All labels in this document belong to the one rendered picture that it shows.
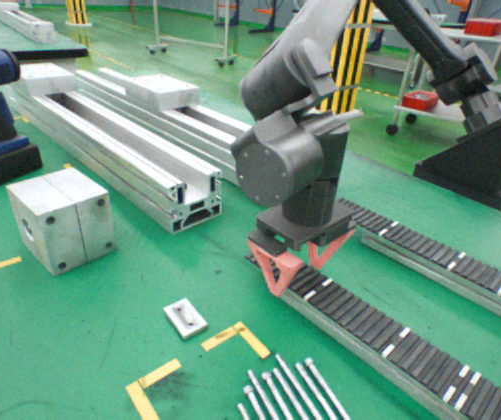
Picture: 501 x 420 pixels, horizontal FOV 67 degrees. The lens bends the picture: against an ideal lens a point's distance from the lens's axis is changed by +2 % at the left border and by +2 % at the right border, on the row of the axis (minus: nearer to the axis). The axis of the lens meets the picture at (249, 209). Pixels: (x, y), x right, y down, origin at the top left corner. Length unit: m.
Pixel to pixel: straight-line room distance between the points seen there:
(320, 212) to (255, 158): 0.12
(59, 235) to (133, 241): 0.11
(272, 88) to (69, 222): 0.30
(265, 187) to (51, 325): 0.30
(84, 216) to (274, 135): 0.30
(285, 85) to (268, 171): 0.09
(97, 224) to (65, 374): 0.20
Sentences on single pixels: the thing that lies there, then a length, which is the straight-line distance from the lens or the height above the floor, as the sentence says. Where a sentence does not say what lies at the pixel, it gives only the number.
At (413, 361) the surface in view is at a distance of 0.43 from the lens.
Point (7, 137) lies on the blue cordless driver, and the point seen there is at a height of 0.85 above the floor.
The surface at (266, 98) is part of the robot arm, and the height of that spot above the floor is 1.03.
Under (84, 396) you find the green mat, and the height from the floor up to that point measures 0.78.
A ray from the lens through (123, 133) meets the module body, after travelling 0.82.
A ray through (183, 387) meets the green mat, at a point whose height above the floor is 0.78.
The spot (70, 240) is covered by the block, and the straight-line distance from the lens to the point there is 0.54.
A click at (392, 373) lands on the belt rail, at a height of 0.79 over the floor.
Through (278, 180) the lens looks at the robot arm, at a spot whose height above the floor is 0.99.
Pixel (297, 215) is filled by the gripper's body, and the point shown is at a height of 0.91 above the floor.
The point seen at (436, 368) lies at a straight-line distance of 0.43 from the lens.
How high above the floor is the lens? 1.12
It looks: 31 degrees down
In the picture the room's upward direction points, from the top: 4 degrees clockwise
